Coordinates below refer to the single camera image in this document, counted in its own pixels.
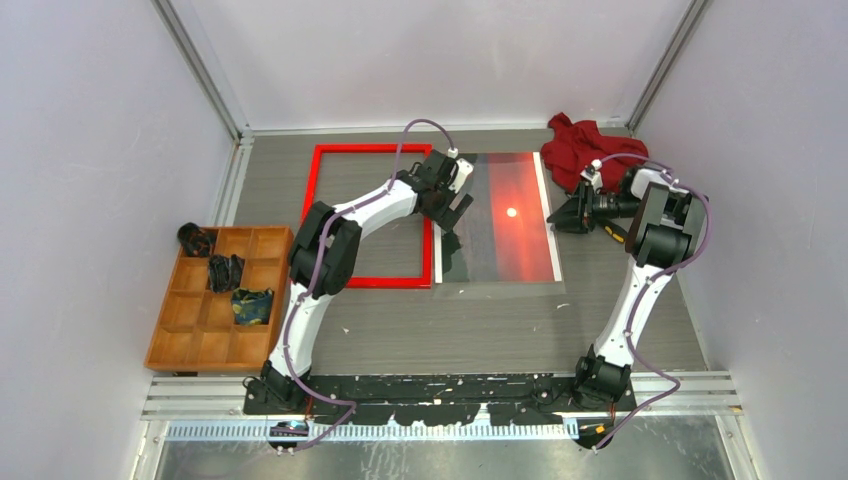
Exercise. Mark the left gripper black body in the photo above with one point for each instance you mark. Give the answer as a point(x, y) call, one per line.
point(441, 210)

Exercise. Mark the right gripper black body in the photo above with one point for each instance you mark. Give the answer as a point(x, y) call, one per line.
point(614, 206)

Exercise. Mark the sunset photo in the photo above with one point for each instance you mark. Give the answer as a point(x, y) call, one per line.
point(510, 218)

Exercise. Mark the clear glass pane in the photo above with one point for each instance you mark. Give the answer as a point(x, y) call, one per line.
point(503, 289)

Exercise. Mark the red picture frame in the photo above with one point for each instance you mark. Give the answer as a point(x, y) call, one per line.
point(425, 278)

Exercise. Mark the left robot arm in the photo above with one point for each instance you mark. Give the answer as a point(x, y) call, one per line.
point(325, 251)

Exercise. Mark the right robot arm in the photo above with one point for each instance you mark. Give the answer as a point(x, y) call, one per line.
point(660, 223)

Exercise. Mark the red cloth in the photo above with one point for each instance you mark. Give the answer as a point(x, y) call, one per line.
point(576, 144)

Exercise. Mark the blue green item in tray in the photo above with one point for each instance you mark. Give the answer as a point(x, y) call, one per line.
point(251, 307)

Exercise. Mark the wooden compartment tray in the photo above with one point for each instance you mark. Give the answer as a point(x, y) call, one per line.
point(197, 329)

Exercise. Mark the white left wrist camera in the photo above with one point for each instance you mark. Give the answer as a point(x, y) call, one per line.
point(463, 167)

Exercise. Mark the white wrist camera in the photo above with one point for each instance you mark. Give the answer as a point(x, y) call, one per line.
point(463, 167)
point(591, 175)

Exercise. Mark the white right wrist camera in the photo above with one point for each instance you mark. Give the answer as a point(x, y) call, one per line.
point(591, 175)

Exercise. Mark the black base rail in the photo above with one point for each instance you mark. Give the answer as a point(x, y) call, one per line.
point(436, 400)

